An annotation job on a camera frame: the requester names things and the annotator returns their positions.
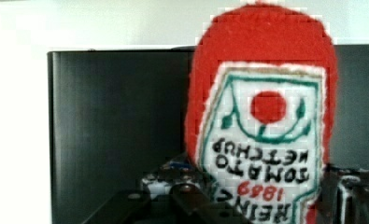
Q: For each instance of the red ketchup bottle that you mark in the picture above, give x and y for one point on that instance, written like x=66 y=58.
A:
x=261 y=112

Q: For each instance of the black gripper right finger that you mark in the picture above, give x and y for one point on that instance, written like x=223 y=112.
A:
x=344 y=197

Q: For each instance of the black toaster oven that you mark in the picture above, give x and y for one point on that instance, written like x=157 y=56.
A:
x=117 y=114

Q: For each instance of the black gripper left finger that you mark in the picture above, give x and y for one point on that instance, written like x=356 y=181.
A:
x=174 y=193

